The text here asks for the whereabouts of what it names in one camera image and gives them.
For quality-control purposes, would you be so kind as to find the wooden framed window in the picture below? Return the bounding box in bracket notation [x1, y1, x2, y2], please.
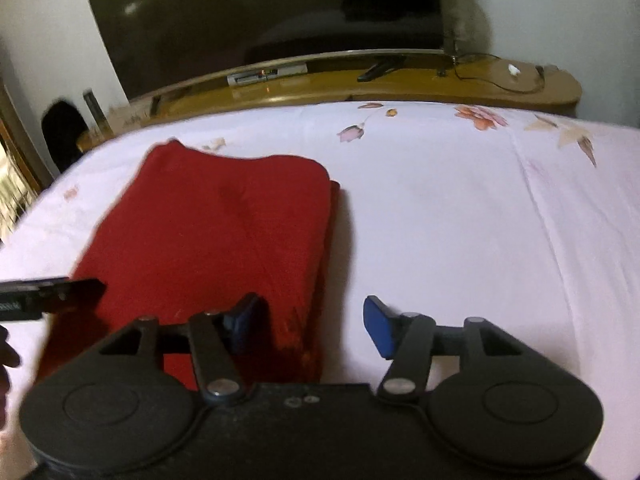
[0, 80, 56, 247]

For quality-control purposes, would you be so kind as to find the floral white bedsheet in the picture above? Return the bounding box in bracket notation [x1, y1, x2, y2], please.
[0, 100, 640, 480]

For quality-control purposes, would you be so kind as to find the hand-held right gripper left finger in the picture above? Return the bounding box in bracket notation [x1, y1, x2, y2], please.
[100, 294, 262, 406]

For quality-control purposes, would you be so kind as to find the red knit sweater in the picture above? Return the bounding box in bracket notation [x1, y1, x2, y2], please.
[35, 140, 342, 391]

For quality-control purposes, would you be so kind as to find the dark upright remote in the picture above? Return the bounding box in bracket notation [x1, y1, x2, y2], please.
[82, 89, 107, 133]

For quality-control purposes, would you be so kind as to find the wooden television stand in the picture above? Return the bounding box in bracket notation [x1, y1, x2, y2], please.
[77, 52, 583, 153]

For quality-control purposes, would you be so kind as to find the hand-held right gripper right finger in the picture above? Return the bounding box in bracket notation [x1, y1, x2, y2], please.
[363, 295, 523, 405]

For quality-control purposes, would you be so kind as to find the black flat screen television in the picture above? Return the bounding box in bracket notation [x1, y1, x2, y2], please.
[81, 0, 446, 106]

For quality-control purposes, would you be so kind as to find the silver set-top box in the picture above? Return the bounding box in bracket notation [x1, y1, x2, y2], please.
[227, 62, 308, 87]

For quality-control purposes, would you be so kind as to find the person's left hand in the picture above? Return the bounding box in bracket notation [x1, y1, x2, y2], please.
[0, 325, 22, 401]

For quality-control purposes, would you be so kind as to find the thin black cable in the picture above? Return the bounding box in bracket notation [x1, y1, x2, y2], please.
[439, 52, 547, 95]

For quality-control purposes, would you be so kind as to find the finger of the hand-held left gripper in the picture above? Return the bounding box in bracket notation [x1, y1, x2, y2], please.
[0, 276, 107, 323]

